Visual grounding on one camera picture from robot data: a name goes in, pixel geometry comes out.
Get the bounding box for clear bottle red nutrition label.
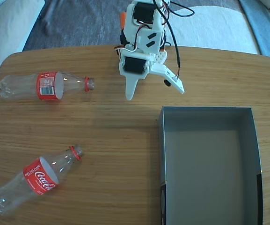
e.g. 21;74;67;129
0;71;95;101

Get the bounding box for clear bottle Coca-Cola logo label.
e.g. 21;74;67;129
0;144;84;216

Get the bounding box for grey cardboard box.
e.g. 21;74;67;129
157;106;264;225

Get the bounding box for dark grey rug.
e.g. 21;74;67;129
22;0;254;52

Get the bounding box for light sofa cushion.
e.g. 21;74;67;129
0;0;46;113

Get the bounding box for blue cloth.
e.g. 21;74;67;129
239;0;270;59

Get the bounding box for flat white camera plate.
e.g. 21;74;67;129
149;62;186;95

